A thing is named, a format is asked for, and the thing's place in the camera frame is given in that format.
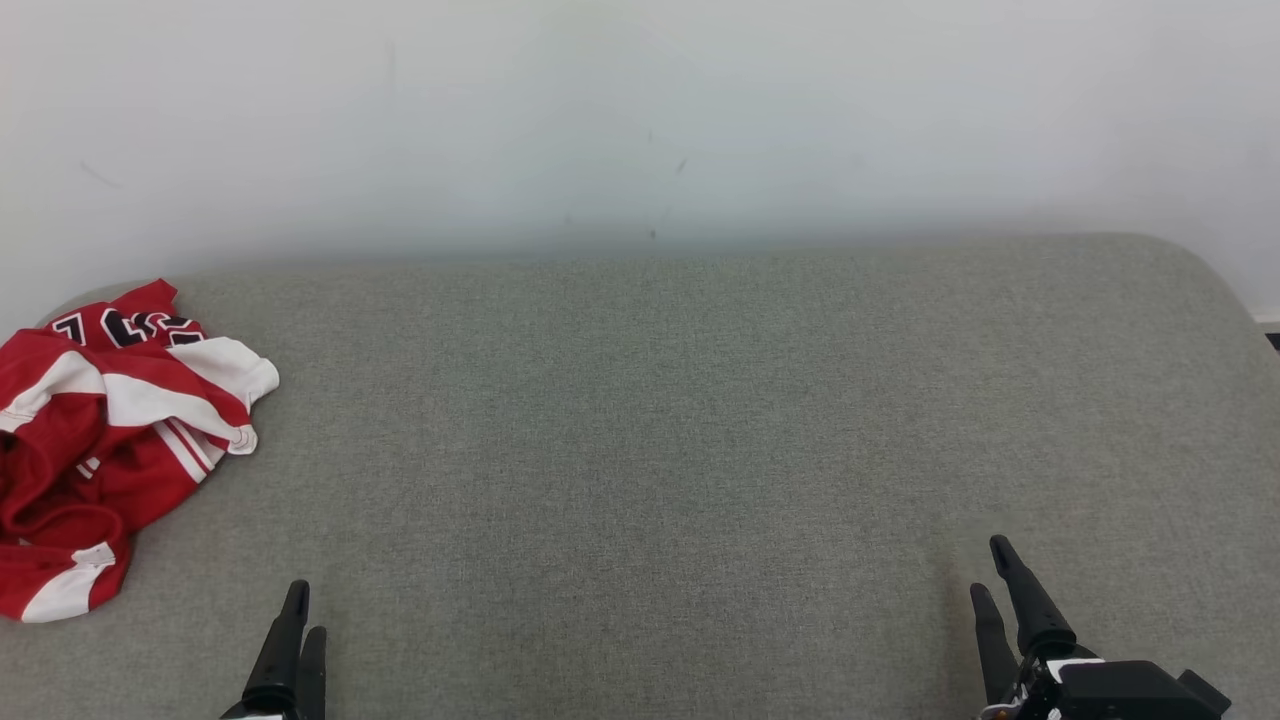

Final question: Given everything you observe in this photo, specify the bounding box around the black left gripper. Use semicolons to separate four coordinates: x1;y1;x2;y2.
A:
218;580;327;720

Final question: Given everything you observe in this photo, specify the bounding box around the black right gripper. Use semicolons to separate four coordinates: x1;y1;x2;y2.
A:
970;535;1097;720

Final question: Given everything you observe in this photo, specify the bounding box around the red white sports jersey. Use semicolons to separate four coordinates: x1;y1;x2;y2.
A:
0;278;281;501

